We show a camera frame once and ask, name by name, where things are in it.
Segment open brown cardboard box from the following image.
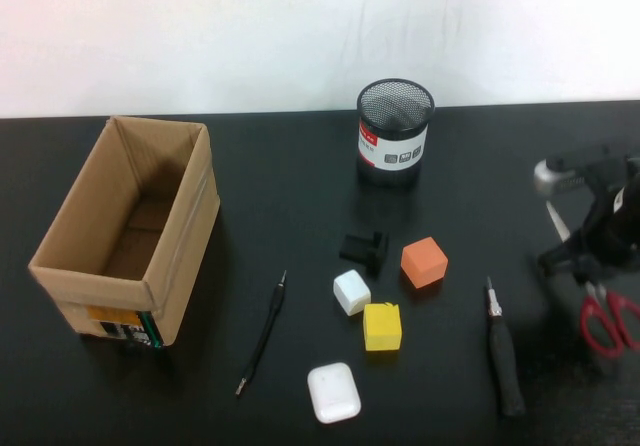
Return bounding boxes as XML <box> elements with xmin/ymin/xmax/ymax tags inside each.
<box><xmin>28</xmin><ymin>115</ymin><xmax>222</xmax><ymax>350</ymax></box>

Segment red-handled scissors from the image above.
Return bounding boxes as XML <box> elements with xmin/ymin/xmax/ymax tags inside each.
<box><xmin>544</xmin><ymin>199</ymin><xmax>640</xmax><ymax>355</ymax></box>

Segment black plastic bracket part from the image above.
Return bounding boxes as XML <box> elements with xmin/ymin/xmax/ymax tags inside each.
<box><xmin>338</xmin><ymin>230</ymin><xmax>391</xmax><ymax>276</ymax></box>

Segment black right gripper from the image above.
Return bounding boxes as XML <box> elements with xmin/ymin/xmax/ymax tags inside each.
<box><xmin>537</xmin><ymin>158</ymin><xmax>640</xmax><ymax>287</ymax></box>

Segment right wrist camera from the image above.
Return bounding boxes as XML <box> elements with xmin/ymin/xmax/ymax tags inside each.
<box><xmin>532</xmin><ymin>141</ymin><xmax>632</xmax><ymax>201</ymax></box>

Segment thin black screwdriver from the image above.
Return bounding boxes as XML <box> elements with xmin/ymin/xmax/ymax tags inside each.
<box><xmin>235</xmin><ymin>269</ymin><xmax>289</xmax><ymax>397</ymax></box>

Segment black mesh pen holder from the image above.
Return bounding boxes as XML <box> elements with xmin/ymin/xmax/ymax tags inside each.
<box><xmin>355</xmin><ymin>78</ymin><xmax>436</xmax><ymax>190</ymax></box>

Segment yellow foam block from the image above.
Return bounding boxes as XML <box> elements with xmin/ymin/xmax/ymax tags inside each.
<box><xmin>362</xmin><ymin>302</ymin><xmax>403</xmax><ymax>352</ymax></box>

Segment orange foam block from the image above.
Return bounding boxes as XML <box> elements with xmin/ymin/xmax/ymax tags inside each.
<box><xmin>400</xmin><ymin>236</ymin><xmax>449</xmax><ymax>291</ymax></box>

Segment white earbud case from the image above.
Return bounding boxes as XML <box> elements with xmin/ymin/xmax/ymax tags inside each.
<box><xmin>306</xmin><ymin>361</ymin><xmax>363</xmax><ymax>425</ymax></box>

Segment white foam block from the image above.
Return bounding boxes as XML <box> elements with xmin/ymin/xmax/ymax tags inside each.
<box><xmin>332</xmin><ymin>268</ymin><xmax>373</xmax><ymax>317</ymax></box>

